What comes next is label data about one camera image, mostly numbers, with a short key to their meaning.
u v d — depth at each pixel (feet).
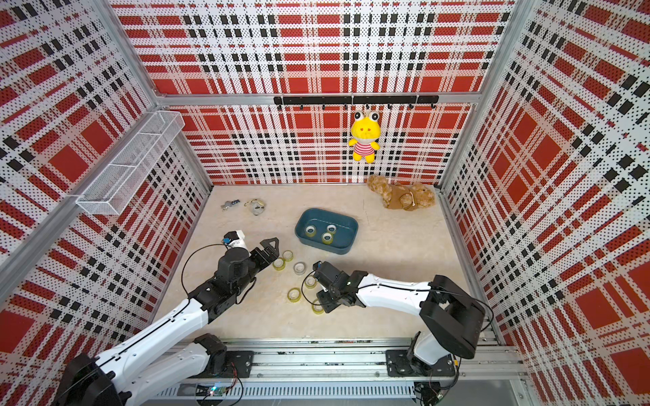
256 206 3.54
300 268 3.06
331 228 3.43
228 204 3.73
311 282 2.99
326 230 3.42
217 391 2.26
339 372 2.40
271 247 2.41
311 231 3.42
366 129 2.98
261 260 2.31
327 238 3.33
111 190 2.28
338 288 2.10
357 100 2.91
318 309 2.76
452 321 1.41
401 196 3.42
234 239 2.31
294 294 2.89
